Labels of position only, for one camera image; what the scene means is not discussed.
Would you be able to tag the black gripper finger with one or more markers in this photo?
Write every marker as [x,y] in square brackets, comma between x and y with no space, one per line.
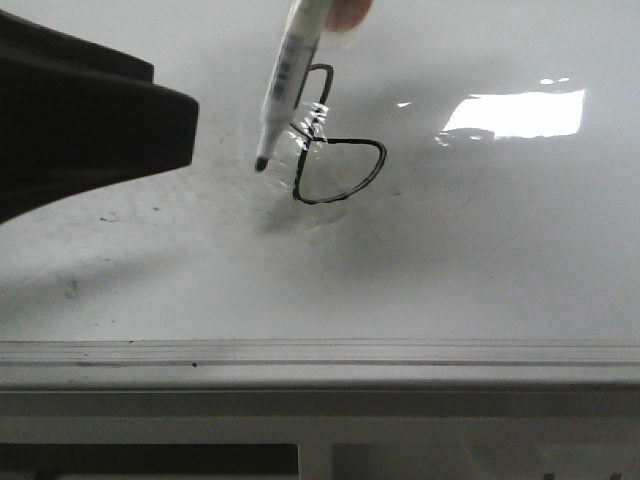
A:
[78,116]

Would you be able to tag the black drawn number eight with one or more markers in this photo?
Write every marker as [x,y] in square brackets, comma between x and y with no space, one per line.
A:
[330,169]

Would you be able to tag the white whiteboard surface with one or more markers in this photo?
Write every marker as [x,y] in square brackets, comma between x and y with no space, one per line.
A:
[508,207]

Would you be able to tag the red magnet taped to marker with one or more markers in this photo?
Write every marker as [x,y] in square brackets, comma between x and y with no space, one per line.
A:
[343,21]

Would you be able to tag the white black whiteboard marker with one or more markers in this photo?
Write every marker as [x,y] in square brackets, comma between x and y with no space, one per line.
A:
[303,28]

